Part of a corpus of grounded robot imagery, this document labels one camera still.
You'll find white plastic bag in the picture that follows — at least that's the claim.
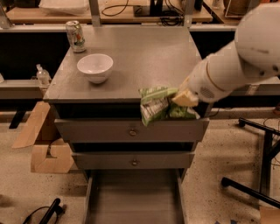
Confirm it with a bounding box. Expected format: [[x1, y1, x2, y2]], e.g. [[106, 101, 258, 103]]
[[38, 0, 89, 15]]

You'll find black stand with cable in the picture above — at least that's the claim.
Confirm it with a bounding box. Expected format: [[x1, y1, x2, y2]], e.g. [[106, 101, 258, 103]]
[[22, 198, 65, 224]]

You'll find black chair base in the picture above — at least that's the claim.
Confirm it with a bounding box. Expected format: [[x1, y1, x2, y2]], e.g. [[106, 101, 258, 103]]
[[220, 116, 280, 209]]

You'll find cardboard box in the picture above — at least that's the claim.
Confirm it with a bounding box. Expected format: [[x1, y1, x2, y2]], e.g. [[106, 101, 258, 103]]
[[12, 101, 74, 174]]

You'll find wooden workbench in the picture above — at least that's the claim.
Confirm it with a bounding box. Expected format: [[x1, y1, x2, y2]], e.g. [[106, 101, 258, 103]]
[[4, 0, 213, 25]]

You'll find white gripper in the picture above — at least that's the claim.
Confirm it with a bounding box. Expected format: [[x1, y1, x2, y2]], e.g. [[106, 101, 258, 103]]
[[171, 58, 231, 107]]

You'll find grey drawer cabinet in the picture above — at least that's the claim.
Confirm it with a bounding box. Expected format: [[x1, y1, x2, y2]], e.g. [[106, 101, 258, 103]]
[[43, 25, 220, 224]]

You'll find green jalapeno chip bag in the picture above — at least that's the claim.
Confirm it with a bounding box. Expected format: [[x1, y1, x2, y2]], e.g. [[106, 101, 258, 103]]
[[139, 87, 200, 126]]

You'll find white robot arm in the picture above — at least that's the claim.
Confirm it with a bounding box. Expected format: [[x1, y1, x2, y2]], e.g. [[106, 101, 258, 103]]
[[172, 3, 280, 107]]

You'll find silver soda can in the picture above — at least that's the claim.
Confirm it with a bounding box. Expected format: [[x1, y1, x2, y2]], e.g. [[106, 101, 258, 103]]
[[66, 20, 86, 53]]

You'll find open bottom grey drawer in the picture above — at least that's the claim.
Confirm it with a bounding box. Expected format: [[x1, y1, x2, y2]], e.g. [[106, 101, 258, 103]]
[[82, 169, 187, 224]]

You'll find woven basket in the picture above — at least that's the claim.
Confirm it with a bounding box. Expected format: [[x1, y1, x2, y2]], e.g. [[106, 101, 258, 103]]
[[223, 0, 251, 16]]

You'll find top grey drawer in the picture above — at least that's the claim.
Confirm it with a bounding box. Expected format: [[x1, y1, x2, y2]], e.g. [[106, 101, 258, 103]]
[[54, 118, 209, 143]]

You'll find middle grey drawer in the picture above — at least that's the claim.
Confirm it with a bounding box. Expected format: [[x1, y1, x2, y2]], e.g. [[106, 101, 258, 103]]
[[73, 151, 194, 170]]

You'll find white ceramic bowl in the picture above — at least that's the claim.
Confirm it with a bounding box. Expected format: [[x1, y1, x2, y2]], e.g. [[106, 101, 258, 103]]
[[77, 53, 114, 84]]

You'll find clear sanitizer bottle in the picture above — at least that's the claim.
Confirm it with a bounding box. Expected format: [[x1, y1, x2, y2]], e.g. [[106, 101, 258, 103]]
[[36, 64, 52, 87]]

